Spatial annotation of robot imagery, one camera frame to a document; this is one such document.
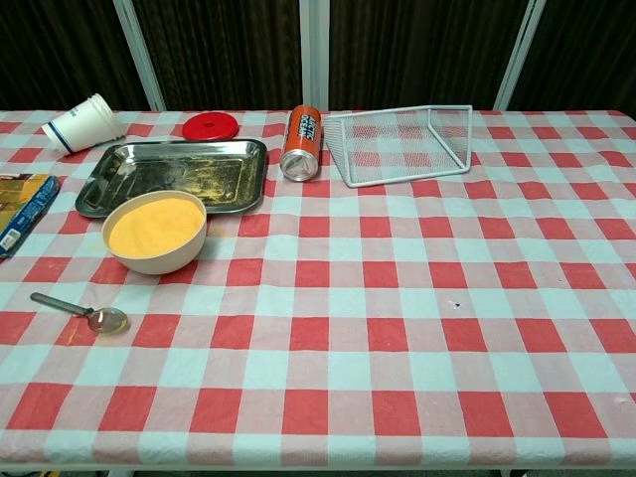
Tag yellow powder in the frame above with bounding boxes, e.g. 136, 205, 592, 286
107, 197, 205, 258

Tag yellow blue cardboard box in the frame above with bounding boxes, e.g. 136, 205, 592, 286
0, 173, 62, 259

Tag silver metal spoon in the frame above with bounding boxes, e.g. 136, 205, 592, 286
30, 291, 129, 333

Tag stacked white paper cups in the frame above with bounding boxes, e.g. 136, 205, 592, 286
41, 92, 125, 155

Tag orange soda can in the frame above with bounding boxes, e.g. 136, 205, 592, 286
279, 104, 323, 183

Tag white wire mesh basket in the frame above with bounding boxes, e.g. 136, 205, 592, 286
323, 103, 473, 189

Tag red round plastic lid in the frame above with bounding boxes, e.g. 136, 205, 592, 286
181, 112, 240, 141

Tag white partition post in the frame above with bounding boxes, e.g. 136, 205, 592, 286
493, 0, 548, 111
112, 0, 167, 111
299, 0, 332, 111

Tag red white checkered tablecloth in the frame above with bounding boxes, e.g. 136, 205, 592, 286
0, 108, 636, 473

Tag dark brown curtain panel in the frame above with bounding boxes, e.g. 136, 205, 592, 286
132, 0, 304, 111
0, 0, 153, 111
327, 0, 527, 111
511, 0, 636, 113

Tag yellow bowl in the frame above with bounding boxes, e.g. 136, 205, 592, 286
101, 190, 209, 276

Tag stainless steel rectangular tray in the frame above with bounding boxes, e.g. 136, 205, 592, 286
75, 138, 269, 219

